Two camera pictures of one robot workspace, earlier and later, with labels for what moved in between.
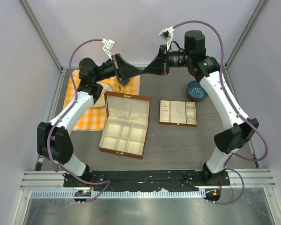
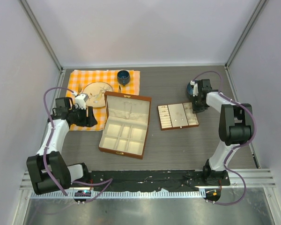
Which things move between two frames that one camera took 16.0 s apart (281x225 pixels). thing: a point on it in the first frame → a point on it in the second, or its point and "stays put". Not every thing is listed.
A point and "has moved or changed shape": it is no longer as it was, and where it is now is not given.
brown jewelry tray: x=178 y=112 has moved or changed shape
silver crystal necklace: x=127 y=107 stays put
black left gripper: x=122 y=69 → x=88 y=121
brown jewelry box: x=125 y=131 stays put
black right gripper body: x=166 y=61 → x=198 y=106
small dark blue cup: x=124 y=81 stays put
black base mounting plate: x=160 y=180 stays put
